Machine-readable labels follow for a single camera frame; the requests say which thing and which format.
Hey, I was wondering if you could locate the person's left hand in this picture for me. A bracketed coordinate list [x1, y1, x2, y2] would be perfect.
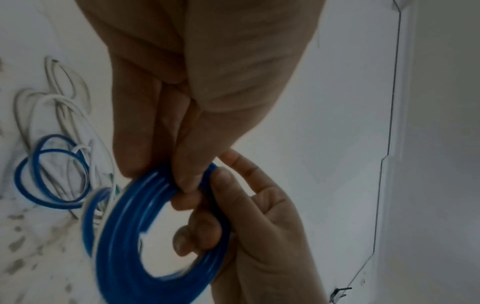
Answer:
[74, 0, 328, 192]

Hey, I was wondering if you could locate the person's right hand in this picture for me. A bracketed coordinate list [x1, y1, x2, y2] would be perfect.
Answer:
[171, 149, 329, 304]

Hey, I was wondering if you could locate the blue wire coil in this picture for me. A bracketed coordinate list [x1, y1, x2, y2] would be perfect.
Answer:
[13, 134, 232, 304]

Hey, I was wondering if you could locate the white cable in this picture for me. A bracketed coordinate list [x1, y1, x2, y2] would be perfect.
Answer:
[14, 89, 118, 222]

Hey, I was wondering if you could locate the thin clear cable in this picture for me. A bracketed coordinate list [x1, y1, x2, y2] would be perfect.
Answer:
[43, 55, 93, 113]

